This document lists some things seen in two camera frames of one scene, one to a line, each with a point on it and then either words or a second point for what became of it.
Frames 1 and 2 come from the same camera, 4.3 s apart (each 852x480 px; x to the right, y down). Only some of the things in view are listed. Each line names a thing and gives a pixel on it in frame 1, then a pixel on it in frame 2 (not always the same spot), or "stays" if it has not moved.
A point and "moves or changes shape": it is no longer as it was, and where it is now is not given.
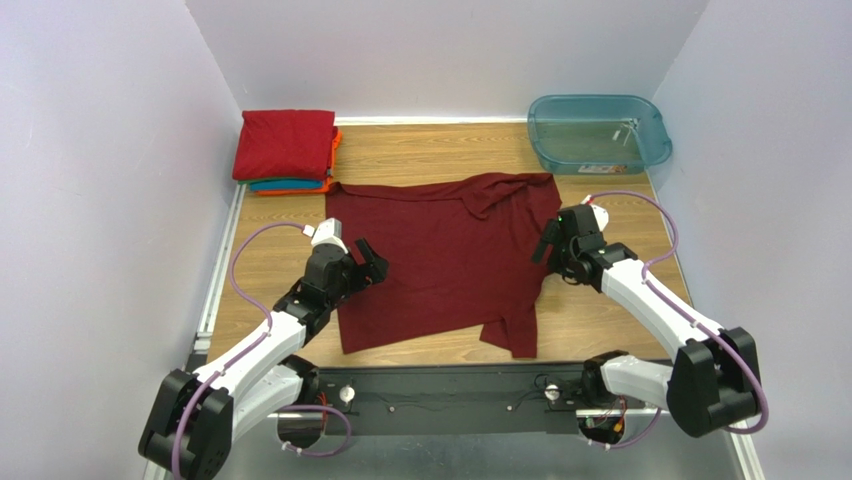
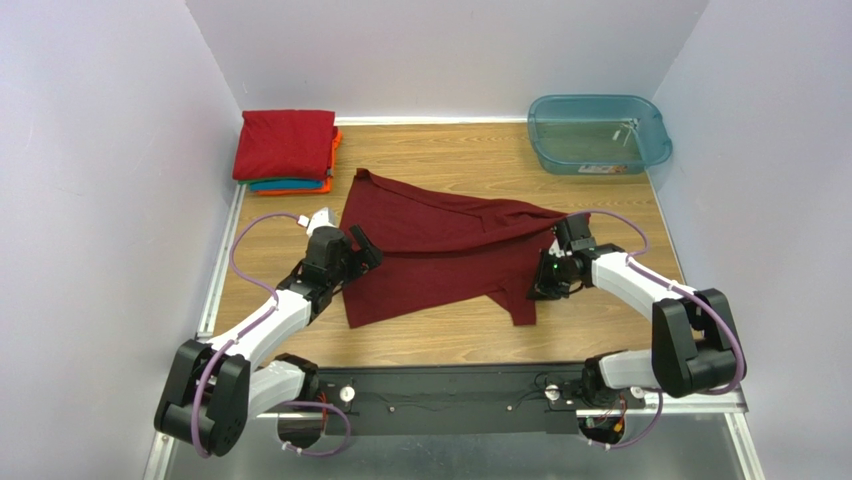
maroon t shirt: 460,260 moves or changes shape
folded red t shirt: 285,144 stays
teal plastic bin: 598,134 stays
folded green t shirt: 247,182 stays
